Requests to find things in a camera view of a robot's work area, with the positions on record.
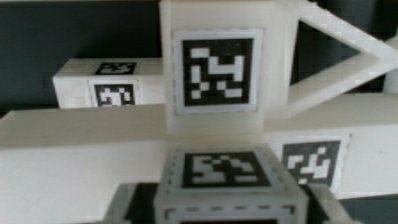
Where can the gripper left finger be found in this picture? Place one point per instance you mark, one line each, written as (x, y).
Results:
(132, 209)

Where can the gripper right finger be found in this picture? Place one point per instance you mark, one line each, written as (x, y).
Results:
(326, 211)

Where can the white tagged leg cube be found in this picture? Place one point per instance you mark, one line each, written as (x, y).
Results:
(226, 186)

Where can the white chair back frame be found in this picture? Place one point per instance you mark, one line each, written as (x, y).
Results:
(266, 59)

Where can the white chair seat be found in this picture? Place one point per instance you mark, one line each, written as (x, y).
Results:
(106, 82)

